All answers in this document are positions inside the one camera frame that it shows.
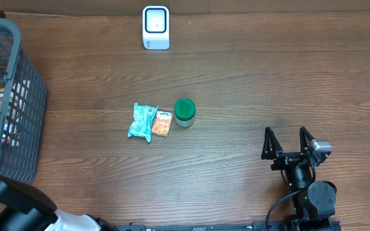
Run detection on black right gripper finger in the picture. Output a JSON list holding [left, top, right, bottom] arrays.
[[261, 126, 283, 160], [299, 126, 315, 153]]

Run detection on green lidded jar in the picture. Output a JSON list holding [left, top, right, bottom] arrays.
[[174, 98, 196, 127]]

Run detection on orange tissue packet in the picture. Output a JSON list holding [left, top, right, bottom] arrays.
[[152, 110, 173, 137]]

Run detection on light green wipes packet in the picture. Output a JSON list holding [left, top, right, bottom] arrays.
[[127, 103, 159, 143]]

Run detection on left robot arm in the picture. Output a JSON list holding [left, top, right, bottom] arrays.
[[0, 175, 118, 231]]

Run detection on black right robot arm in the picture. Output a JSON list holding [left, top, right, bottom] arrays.
[[261, 126, 342, 231]]

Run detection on white barcode scanner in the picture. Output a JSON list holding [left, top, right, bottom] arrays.
[[142, 5, 170, 50]]

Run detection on grey plastic shopping basket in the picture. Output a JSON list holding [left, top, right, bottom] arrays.
[[0, 19, 48, 184]]

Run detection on brown cardboard backdrop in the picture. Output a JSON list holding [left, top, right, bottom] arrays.
[[0, 0, 370, 15]]

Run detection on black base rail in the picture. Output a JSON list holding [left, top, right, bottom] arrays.
[[114, 221, 288, 231]]

